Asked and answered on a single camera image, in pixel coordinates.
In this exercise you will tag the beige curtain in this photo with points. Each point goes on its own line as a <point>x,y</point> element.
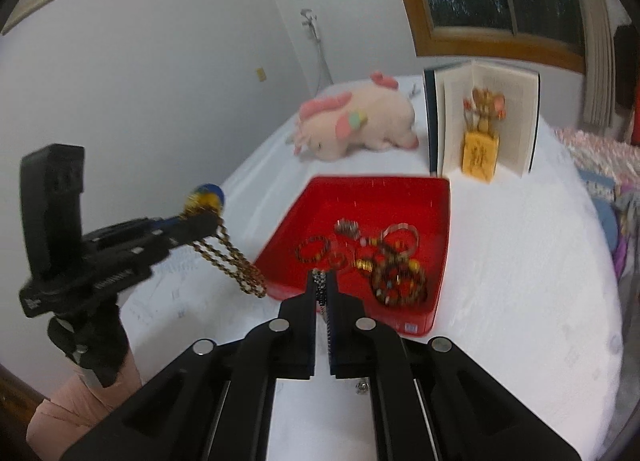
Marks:
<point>600,66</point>

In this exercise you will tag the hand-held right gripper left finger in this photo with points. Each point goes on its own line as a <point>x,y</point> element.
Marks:
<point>300,321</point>

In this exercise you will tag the pink plush toy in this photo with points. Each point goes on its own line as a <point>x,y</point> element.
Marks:
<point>370,116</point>

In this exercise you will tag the metal wall pipe fixture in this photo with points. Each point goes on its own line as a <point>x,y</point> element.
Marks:
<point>312,23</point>

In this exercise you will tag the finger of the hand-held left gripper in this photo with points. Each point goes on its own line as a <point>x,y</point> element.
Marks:
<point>150,225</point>
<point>195,230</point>

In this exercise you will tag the yellow paper figure ornament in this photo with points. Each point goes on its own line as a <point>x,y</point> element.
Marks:
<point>480,156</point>

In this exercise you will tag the pink floral quilt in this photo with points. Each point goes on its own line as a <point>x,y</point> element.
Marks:
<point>600,156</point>

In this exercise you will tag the blue cloth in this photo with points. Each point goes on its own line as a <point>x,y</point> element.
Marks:
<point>606,221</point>

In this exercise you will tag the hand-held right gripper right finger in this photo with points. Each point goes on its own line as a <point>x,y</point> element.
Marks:
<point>345,336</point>

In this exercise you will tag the silver wristwatch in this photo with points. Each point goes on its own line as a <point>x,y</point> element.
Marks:
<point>347,228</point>

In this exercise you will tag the red plastic box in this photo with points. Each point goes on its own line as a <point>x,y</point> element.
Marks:
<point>380,201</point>

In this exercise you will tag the open hardcover book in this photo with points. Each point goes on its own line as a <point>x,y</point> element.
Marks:
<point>515,111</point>

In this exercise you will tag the person's left forearm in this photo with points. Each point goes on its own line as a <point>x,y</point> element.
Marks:
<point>75,406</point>

